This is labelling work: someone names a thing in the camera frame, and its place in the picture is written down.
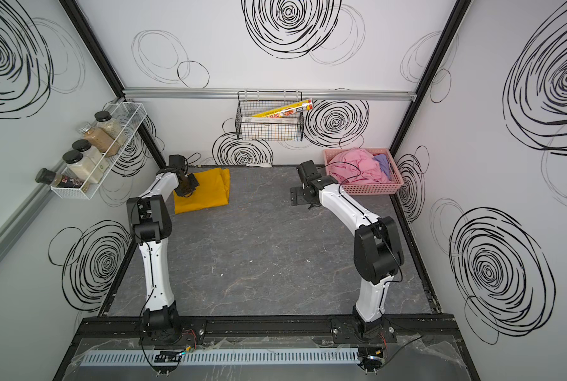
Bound yellow t-shirt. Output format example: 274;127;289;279
174;168;231;214

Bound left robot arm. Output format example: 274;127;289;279
126;155;199;344

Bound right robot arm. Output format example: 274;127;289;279
291;160;404;341

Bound pink t-shirt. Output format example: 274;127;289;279
326;149;391;185

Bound pink plastic basket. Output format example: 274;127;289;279
323;149;403;195

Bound purple t-shirt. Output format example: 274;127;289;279
373;154;391;180

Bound white box in basket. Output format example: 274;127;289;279
240;117;300;125

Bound yellow foil box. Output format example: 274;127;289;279
253;99;314;118

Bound spice jar white contents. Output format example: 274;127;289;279
71;139;109;172

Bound spice jar brown contents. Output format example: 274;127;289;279
80;110;126;157

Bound spice jar cream contents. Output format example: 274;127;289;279
63;149;103;184

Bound small dark spice bottle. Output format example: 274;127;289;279
35;168;86;190

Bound black wire basket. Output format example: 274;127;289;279
235;90;304;141

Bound clear wall shelf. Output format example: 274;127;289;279
36;102;150;207

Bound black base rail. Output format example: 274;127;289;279
76;314;461;347

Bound grey slotted cable duct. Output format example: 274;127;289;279
80;348;361;367

